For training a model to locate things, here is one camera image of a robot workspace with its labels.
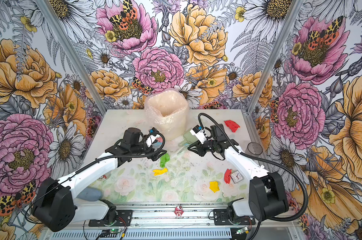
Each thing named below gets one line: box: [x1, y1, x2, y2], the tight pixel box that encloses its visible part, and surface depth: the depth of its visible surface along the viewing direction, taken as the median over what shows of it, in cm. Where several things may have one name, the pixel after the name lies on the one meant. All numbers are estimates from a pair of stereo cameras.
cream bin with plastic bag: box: [144, 89, 189, 142], surface depth 93 cm
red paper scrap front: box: [224, 168, 232, 184], surface depth 89 cm
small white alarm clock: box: [230, 170, 244, 184], surface depth 87 cm
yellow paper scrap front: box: [209, 181, 220, 193], surface depth 85 cm
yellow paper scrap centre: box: [152, 167, 168, 176], surface depth 91 cm
